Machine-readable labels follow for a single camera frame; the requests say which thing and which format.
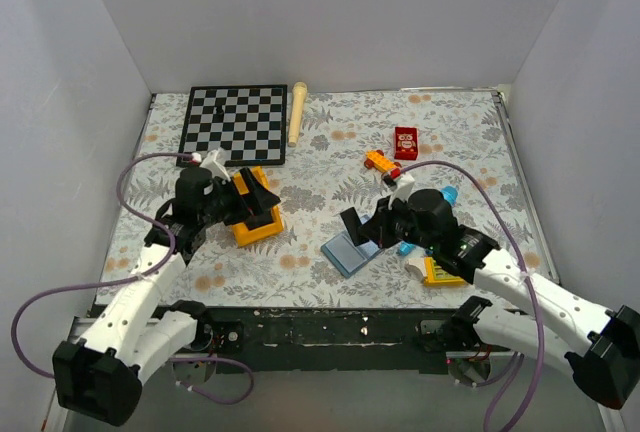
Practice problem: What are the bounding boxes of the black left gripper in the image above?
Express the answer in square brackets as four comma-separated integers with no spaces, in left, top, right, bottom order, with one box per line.
[199,167,279,227]

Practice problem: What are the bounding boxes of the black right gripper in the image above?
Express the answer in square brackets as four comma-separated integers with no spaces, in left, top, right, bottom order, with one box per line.
[358,193,437,251]

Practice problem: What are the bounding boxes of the black VIP card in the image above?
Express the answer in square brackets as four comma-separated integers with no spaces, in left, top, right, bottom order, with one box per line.
[340,207,368,246]

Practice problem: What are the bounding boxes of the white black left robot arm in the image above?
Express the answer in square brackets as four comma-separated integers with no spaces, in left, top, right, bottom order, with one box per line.
[52,166,280,426]

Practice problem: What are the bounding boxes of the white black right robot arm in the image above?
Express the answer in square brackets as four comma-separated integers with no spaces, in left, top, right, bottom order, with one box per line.
[344,189,639,410]

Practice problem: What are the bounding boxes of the yellow plastic bin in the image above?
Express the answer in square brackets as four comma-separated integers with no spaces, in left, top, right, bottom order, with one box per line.
[230,166,284,247]

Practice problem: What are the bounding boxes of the white curved toy piece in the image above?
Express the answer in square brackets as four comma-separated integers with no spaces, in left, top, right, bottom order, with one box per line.
[405,257,427,282]

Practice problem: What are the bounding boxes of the orange toy car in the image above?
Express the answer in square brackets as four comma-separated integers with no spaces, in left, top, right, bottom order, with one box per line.
[364,150,401,179]

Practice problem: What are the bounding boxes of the yellow toy window brick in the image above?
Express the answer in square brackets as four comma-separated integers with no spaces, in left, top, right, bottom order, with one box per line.
[424,257,467,287]

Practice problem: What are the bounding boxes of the black white chessboard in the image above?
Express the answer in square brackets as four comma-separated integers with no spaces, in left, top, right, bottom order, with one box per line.
[178,84,288,167]

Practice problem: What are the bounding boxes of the cyan plastic marker tube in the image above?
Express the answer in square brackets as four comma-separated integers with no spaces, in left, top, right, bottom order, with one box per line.
[396,186,458,257]

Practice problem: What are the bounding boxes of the red owl toy block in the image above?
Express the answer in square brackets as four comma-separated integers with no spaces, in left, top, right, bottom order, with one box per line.
[394,126,419,161]

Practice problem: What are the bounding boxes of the cream wooden pestle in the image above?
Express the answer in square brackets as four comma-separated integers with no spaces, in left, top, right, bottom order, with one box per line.
[287,82,308,147]

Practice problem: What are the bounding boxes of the floral patterned table mat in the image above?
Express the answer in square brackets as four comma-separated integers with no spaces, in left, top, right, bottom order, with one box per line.
[94,89,557,311]

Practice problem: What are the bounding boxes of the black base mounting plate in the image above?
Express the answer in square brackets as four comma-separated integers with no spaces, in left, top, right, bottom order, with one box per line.
[87,305,574,376]

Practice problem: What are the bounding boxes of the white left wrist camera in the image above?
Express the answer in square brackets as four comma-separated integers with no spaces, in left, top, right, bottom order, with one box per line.
[188,148,231,182]

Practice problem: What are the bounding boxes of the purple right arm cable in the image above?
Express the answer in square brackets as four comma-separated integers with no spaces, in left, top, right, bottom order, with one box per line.
[382,159,546,432]

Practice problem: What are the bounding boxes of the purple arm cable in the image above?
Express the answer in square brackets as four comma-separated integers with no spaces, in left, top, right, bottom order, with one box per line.
[382,159,546,432]
[10,151,255,406]

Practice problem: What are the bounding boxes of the aluminium frame rail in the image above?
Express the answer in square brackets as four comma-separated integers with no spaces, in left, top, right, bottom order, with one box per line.
[72,307,511,374]

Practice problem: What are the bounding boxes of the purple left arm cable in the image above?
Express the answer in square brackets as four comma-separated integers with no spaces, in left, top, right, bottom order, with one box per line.
[10,151,255,406]

